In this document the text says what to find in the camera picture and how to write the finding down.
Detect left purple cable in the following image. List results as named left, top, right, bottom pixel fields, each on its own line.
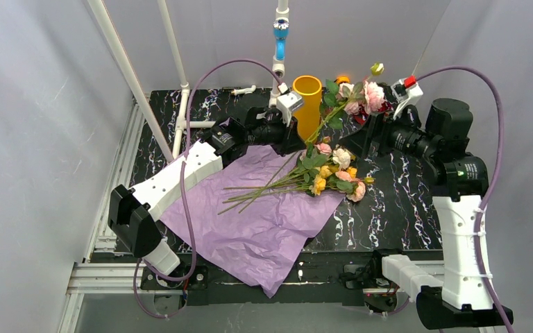
left=132, top=58, right=290, bottom=320

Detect purple pink wrapping paper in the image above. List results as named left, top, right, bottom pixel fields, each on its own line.
left=160, top=146, right=344, bottom=298

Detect yellow cylindrical vase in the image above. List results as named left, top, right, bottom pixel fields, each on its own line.
left=292, top=75, right=322, bottom=141

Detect blue pipe valve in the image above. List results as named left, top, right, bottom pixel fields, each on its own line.
left=273, top=17, right=289, bottom=61

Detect white PVC pipe frame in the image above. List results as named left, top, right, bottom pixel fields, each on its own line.
left=87, top=0, right=290, bottom=162

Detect pink rose flower stem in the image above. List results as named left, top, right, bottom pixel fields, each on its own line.
left=306, top=62, right=385, bottom=143

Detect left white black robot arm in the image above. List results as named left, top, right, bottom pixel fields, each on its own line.
left=108, top=107, right=305, bottom=282

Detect pink paper flower bouquet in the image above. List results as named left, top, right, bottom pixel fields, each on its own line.
left=218, top=142, right=375, bottom=214

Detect purple cable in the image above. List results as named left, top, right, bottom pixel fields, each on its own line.
left=132, top=58, right=290, bottom=320
left=390, top=65, right=516, bottom=333

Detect small white pipe elbow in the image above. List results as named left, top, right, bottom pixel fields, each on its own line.
left=230, top=85, right=257, bottom=96

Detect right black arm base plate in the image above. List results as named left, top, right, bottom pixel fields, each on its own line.
left=339, top=261, right=396, bottom=290

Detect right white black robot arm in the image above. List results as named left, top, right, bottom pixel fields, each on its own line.
left=339, top=98, right=514, bottom=330

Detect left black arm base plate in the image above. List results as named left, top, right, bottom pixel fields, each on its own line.
left=139, top=266, right=209, bottom=291

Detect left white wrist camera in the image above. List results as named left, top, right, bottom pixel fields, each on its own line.
left=276, top=83, right=305, bottom=127

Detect red printed ribbon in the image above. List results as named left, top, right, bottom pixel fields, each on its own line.
left=352, top=83, right=393, bottom=124

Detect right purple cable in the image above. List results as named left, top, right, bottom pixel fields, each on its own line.
left=390, top=65, right=516, bottom=333

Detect aluminium extrusion frame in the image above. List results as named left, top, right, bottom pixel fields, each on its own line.
left=58, top=92, right=496, bottom=333

